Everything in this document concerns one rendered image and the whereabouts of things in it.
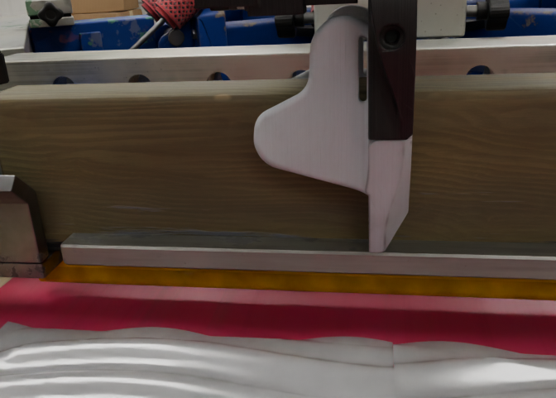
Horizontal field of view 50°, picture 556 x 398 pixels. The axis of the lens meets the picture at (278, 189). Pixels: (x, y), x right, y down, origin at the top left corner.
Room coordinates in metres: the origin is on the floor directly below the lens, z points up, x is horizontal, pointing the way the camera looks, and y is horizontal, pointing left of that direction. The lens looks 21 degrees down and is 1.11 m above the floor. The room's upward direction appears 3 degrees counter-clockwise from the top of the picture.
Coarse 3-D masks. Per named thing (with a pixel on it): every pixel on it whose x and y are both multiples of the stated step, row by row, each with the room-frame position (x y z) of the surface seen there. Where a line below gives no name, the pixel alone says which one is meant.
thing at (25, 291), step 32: (0, 288) 0.28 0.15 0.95; (32, 288) 0.28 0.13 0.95; (64, 288) 0.28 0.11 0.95; (96, 288) 0.27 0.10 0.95; (128, 288) 0.27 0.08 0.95; (160, 288) 0.27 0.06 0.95; (192, 288) 0.27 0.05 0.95; (224, 288) 0.27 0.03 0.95; (0, 320) 0.25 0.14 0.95; (32, 320) 0.25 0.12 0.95; (64, 320) 0.24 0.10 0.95; (96, 320) 0.24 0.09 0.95; (128, 320) 0.24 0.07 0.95; (160, 320) 0.24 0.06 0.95; (192, 320) 0.24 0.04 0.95; (224, 320) 0.24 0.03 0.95; (256, 320) 0.24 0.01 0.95; (288, 320) 0.23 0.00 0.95; (320, 320) 0.23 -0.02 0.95; (352, 320) 0.23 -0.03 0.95; (384, 320) 0.23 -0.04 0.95
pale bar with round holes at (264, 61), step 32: (32, 64) 0.52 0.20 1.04; (64, 64) 0.51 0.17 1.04; (96, 64) 0.51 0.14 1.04; (128, 64) 0.50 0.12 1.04; (160, 64) 0.50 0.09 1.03; (192, 64) 0.49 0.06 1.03; (224, 64) 0.49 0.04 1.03; (256, 64) 0.48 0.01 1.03; (288, 64) 0.48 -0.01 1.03; (416, 64) 0.46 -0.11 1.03; (448, 64) 0.45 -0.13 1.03; (480, 64) 0.45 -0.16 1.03; (512, 64) 0.45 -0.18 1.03; (544, 64) 0.44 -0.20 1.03
